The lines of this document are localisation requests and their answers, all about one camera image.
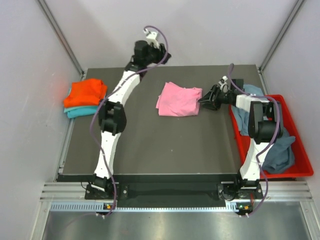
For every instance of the pink t shirt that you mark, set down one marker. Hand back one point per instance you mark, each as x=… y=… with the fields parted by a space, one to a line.
x=176 y=101

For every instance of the folded teal t shirt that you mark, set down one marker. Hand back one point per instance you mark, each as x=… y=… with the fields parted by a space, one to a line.
x=79 y=111

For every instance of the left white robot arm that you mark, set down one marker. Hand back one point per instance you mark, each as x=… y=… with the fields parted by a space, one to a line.
x=111 y=114

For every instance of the grey-blue t shirt upper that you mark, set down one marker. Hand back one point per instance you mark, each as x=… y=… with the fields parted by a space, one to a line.
x=241 y=116

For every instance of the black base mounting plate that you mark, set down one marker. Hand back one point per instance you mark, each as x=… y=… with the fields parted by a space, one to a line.
x=165 y=190

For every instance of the aluminium frame post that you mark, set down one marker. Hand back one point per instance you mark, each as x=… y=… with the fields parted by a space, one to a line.
x=60 y=35
x=298 y=5

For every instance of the grey slotted cable duct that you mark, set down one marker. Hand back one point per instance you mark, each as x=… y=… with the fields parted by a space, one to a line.
x=103 y=207

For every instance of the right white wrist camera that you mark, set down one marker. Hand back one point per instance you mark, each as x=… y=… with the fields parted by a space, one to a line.
x=223 y=85

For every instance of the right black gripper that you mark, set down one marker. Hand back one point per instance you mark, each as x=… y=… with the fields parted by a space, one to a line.
x=208 y=97

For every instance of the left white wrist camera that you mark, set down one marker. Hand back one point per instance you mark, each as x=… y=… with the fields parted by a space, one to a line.
x=152 y=38

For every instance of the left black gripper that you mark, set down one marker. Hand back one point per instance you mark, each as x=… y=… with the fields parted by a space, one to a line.
x=160 y=53

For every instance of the red plastic bin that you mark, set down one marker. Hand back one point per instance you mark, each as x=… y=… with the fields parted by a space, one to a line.
x=301 y=167

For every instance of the folded orange t shirt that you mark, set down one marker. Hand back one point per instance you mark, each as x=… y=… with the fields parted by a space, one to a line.
x=88 y=92

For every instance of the front aluminium frame rail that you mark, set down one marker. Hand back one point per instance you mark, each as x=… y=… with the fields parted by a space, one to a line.
x=278 y=191

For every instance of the left aluminium frame post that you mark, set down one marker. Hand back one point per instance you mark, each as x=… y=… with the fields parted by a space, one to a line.
x=60 y=35

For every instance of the right aluminium frame post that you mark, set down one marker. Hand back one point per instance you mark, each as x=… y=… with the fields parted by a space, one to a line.
x=298 y=5

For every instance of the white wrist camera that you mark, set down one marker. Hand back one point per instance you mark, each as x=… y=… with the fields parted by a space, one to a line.
x=223 y=85
x=152 y=38

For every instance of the grey-blue t shirt lower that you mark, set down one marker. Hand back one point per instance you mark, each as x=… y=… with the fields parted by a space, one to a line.
x=280 y=157

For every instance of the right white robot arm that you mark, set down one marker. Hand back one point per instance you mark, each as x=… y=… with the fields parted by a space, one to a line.
x=265 y=125

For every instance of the grey-blue t shirt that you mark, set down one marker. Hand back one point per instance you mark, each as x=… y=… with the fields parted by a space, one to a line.
x=280 y=157
x=241 y=116

